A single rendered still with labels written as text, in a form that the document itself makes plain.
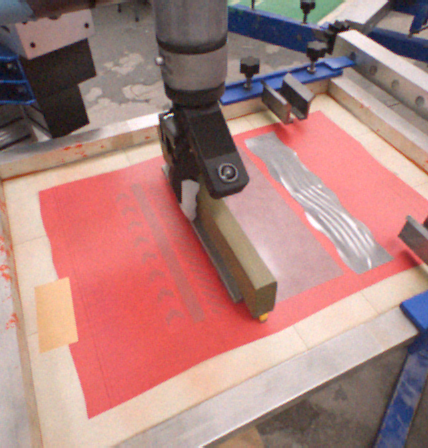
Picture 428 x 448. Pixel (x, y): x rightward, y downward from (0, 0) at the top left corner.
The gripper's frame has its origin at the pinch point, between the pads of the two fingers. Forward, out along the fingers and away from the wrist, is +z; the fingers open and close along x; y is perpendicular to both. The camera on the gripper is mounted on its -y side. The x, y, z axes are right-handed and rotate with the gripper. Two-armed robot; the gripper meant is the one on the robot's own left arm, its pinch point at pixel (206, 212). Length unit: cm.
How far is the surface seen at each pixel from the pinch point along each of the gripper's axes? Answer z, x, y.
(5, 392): 1.5, 30.7, -14.0
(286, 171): 4.0, -19.1, 6.6
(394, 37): 7, -83, 47
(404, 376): 96, -66, -20
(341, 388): 101, -45, -13
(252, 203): 4.8, -9.9, 2.7
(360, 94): 0.7, -44.3, 18.0
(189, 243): 4.9, 3.5, -0.7
